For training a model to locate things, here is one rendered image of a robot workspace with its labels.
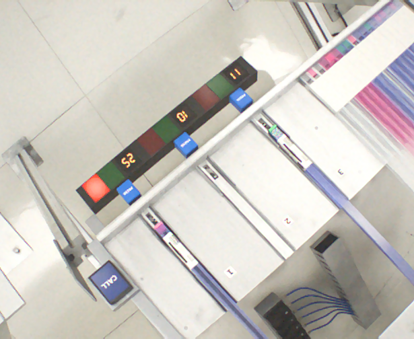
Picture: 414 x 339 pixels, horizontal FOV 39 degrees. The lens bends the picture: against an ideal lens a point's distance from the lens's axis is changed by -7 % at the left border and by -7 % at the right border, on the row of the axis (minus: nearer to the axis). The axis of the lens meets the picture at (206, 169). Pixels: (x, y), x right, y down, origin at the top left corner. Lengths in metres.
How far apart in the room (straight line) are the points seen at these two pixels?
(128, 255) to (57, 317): 0.90
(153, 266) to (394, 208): 0.62
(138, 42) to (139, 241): 0.82
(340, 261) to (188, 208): 0.41
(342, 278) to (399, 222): 0.20
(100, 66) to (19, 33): 0.24
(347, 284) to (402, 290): 0.24
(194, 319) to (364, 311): 0.54
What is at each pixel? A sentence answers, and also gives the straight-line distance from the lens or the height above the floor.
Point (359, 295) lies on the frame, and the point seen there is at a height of 0.66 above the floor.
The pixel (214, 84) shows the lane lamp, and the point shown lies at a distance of 0.97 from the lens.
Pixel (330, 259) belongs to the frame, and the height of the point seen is 0.66.
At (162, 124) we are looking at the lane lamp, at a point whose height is 0.65.
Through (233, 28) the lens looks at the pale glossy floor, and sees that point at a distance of 1.71.
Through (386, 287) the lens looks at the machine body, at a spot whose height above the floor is 0.62.
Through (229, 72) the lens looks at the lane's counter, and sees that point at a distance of 0.98.
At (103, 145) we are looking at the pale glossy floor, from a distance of 1.62.
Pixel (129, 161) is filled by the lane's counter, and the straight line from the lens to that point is 0.93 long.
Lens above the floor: 1.52
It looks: 61 degrees down
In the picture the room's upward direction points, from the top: 121 degrees clockwise
